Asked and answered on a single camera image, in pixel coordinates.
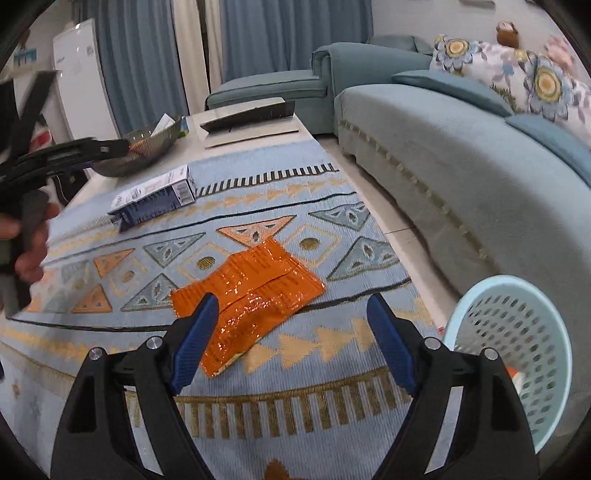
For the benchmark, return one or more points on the dark mesh bowl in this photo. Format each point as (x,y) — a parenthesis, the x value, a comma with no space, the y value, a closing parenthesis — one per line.
(138,157)

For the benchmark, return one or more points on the teal cushion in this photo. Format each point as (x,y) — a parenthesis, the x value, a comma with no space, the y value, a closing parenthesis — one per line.
(401,44)

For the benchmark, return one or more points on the blue curtain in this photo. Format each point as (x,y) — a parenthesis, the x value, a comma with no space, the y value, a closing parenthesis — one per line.
(295,32)
(138,64)

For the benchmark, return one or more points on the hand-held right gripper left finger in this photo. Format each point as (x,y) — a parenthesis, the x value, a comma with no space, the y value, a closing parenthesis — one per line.
(194,337)

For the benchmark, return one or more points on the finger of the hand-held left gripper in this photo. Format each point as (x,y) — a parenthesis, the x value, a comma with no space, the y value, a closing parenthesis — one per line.
(37,106)
(69,154)

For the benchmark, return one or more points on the brown monkey plush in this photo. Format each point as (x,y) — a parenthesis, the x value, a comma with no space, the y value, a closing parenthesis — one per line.
(507,33)

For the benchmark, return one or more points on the teal plastic basket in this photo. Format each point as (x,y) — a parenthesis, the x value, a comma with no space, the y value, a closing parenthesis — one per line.
(508,295)

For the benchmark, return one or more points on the orange foil wrapper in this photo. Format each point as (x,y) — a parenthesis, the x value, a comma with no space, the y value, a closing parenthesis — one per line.
(258,286)

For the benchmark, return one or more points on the person's left hand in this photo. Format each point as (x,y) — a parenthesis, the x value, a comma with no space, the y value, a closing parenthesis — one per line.
(41,251)

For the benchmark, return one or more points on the patterned blue rug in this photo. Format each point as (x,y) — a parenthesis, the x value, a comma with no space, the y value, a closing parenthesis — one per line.
(323,207)

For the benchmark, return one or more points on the pink pig plush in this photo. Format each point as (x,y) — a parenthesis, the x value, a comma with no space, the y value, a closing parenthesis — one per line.
(561,50)

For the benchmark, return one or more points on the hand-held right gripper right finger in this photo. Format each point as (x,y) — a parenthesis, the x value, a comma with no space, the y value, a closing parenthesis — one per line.
(392,341)

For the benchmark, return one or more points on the floral pillow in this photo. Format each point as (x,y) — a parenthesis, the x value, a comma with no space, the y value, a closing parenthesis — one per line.
(480,69)
(554,87)

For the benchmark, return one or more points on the teal sofa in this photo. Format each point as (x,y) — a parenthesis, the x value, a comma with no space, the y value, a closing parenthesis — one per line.
(438,152)

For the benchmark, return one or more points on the blue white carton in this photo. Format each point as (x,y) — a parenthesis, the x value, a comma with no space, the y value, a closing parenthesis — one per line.
(152,198)

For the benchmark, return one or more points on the white paper packet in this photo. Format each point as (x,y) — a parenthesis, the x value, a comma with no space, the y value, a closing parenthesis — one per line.
(164,124)

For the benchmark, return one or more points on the white sheer curtain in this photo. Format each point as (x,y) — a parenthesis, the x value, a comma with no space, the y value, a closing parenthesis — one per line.
(198,50)

